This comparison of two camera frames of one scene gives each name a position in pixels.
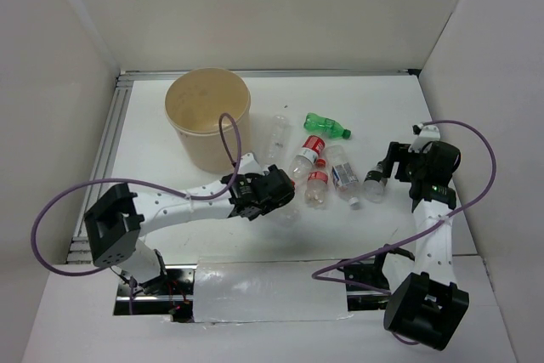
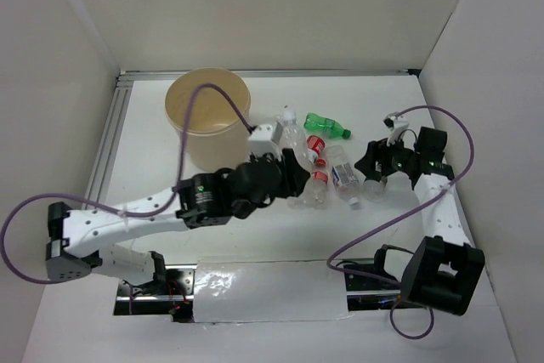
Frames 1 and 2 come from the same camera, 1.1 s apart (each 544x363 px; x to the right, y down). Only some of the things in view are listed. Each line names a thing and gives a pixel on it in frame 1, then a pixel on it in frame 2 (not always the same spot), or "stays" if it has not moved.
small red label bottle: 316,186 stays
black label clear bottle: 375,184 stays
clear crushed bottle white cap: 286,217 -> 308,201
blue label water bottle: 344,174 stays
